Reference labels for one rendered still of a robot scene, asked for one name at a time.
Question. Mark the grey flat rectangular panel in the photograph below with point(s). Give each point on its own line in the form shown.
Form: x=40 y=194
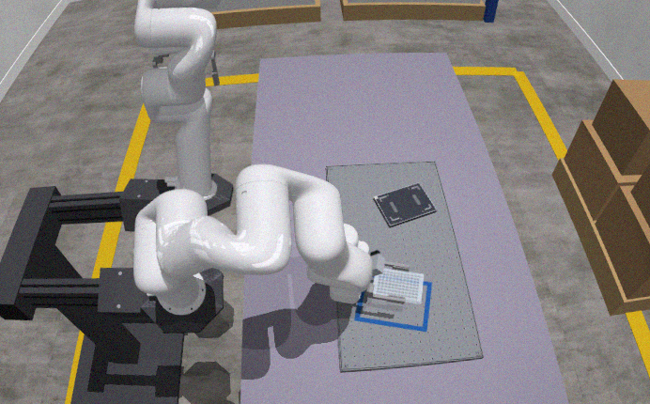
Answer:
x=429 y=245

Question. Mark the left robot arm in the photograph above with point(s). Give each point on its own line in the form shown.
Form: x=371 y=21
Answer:
x=181 y=23

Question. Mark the blue tape outline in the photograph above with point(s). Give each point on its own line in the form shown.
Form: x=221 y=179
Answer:
x=393 y=324

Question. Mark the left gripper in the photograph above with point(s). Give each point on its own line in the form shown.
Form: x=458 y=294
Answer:
x=165 y=52

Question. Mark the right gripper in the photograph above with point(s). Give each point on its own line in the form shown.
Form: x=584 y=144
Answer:
x=347 y=296

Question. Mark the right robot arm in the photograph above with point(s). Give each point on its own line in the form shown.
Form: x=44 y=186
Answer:
x=167 y=250

